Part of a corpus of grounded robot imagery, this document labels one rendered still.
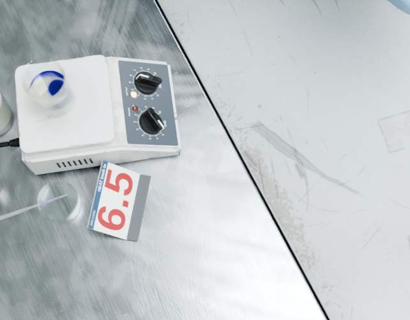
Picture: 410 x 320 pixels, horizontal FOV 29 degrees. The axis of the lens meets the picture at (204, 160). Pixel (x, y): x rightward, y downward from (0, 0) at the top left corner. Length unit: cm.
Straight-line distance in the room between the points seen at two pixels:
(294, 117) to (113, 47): 27
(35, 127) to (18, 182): 11
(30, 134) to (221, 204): 26
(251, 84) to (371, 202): 23
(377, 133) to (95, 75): 38
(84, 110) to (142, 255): 20
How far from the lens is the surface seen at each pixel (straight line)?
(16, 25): 118
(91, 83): 102
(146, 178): 106
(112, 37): 114
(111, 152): 101
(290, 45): 113
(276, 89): 110
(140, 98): 104
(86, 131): 100
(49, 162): 103
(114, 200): 104
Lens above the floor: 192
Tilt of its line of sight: 73 degrees down
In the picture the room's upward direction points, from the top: 6 degrees counter-clockwise
